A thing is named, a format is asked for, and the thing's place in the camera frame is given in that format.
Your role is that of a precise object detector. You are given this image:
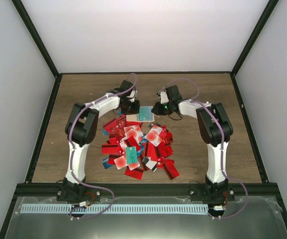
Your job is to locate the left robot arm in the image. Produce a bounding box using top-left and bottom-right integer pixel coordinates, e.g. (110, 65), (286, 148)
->
(63, 80), (140, 201)

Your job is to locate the red card bottom centre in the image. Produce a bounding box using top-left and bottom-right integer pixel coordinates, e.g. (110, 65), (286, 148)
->
(124, 167), (144, 180)

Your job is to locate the red card bottom right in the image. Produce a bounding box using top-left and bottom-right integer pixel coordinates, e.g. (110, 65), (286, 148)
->
(157, 159), (180, 180)

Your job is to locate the white red circle card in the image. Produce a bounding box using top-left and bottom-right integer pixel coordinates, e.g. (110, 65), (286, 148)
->
(145, 124), (167, 147)

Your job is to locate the beige leather card holder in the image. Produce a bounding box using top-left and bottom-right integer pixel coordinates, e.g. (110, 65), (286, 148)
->
(126, 106), (155, 122)

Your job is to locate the teal VIP card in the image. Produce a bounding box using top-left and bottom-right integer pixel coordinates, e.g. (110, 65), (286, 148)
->
(125, 146), (138, 164)
(138, 106), (154, 122)

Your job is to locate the light blue cable duct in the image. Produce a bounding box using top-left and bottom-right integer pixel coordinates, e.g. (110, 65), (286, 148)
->
(20, 204), (208, 215)

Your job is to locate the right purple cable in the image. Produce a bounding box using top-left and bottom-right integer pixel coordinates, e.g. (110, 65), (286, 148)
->
(158, 77), (249, 220)

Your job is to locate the white pink gradient card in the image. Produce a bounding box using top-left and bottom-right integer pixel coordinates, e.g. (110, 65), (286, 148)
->
(123, 125), (143, 142)

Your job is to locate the black front frame rail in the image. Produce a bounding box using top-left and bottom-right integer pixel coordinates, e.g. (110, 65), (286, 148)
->
(14, 183), (280, 202)

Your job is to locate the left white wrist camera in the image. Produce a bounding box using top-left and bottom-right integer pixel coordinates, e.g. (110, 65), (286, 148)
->
(129, 90), (138, 102)

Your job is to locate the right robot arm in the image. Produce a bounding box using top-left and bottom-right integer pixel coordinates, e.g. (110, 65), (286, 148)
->
(152, 85), (233, 201)

